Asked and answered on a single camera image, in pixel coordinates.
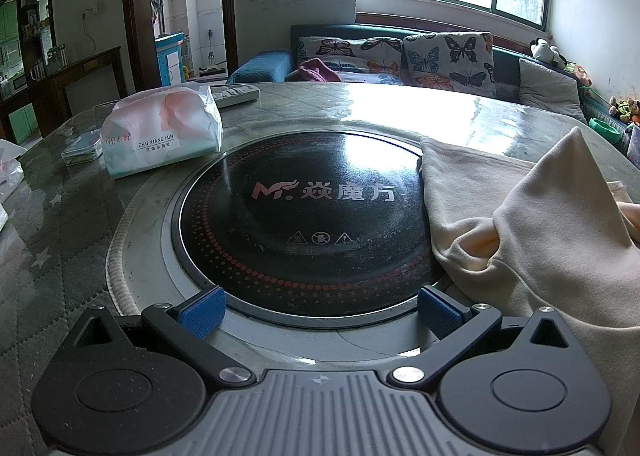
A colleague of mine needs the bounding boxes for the white remote control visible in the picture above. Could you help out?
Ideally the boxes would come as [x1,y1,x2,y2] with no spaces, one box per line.
[210,85,261,108]

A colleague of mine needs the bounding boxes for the black round induction cooktop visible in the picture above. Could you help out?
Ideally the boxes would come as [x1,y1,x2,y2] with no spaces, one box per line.
[170,129,443,329]

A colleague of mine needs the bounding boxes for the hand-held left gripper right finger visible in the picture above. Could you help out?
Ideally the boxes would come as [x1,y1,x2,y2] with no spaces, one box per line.
[387,286,576,389]

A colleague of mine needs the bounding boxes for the blue white box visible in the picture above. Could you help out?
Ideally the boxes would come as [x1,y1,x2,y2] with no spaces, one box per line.
[154,31,185,87]

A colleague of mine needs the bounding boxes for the maroon cloth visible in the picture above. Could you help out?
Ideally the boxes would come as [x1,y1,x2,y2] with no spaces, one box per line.
[298,57,343,83]

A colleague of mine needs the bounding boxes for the green bowl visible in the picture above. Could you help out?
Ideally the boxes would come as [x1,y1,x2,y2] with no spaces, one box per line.
[588,117,623,144]

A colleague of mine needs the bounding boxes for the teal sofa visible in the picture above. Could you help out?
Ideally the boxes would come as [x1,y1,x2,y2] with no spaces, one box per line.
[232,24,640,157]

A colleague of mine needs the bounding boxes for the long butterfly print cushion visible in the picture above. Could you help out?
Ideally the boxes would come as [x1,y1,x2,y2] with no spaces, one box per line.
[296,36,403,84]

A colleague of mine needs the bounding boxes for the panda plush toy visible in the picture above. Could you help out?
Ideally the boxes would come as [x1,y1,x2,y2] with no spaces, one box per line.
[530,38,568,68]

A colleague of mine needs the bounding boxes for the colourful plush toy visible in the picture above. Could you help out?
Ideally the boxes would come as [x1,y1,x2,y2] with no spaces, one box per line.
[567,64,593,87]

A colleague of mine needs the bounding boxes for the mop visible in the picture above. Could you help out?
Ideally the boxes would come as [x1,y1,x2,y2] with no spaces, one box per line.
[198,29,227,77]

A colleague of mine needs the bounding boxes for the brown green plush toys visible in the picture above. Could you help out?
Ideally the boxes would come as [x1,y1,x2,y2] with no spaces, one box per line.
[607,96,640,124]

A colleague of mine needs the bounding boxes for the grey pillow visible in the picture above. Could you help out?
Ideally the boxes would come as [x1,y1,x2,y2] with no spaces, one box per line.
[518,58,588,124]

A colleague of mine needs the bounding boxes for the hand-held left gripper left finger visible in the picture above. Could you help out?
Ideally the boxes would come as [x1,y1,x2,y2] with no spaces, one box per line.
[62,286,257,387]

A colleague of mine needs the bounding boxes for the white pink tissue pack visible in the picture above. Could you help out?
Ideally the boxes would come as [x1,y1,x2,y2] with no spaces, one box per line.
[101,84,223,179]

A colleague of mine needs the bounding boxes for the dark wooden cabinet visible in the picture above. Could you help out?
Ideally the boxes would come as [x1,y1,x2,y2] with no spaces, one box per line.
[0,0,126,144]

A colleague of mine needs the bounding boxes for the dark wooden door frame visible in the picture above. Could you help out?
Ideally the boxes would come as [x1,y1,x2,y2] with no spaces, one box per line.
[120,0,238,97]

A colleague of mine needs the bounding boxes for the small clear plastic box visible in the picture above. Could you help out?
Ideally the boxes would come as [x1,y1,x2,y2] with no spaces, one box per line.
[61,130,105,166]

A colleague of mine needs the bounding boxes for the cream garment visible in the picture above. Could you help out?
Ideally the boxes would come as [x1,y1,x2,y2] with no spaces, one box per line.
[417,126,640,456]

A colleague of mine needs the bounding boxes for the square butterfly print cushion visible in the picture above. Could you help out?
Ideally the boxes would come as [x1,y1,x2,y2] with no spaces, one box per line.
[402,31,496,98]

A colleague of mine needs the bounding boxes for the white plastic bag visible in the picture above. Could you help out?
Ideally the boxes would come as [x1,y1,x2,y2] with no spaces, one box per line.
[0,139,28,232]

